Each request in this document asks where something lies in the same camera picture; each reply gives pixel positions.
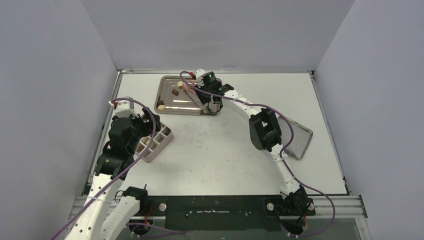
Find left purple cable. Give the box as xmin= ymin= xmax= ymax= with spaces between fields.
xmin=49 ymin=96 xmax=157 ymax=240

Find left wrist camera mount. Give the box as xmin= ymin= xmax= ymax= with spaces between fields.
xmin=108 ymin=96 xmax=140 ymax=119

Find steel chocolate tray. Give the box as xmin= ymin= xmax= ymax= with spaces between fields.
xmin=154 ymin=75 xmax=221 ymax=116

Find cream round swirl chocolate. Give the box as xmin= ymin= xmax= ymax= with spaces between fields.
xmin=157 ymin=104 xmax=166 ymax=111

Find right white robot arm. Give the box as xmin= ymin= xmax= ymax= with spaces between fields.
xmin=190 ymin=69 xmax=315 ymax=217

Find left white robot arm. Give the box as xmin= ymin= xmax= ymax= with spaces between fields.
xmin=66 ymin=109 xmax=161 ymax=240

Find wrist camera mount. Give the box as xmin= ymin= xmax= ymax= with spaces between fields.
xmin=108 ymin=96 xmax=140 ymax=119
xmin=190 ymin=69 xmax=206 ymax=87

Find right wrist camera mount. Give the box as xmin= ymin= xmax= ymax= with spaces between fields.
xmin=190 ymin=69 xmax=206 ymax=87

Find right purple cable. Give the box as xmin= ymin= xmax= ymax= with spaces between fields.
xmin=179 ymin=70 xmax=337 ymax=238

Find purple cable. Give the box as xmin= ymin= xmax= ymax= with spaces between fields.
xmin=49 ymin=96 xmax=157 ymax=240
xmin=179 ymin=70 xmax=337 ymax=238

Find metal tin lid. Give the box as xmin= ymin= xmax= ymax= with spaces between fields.
xmin=277 ymin=116 xmax=313 ymax=160

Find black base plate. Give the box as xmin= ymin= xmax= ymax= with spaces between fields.
xmin=135 ymin=195 xmax=316 ymax=232

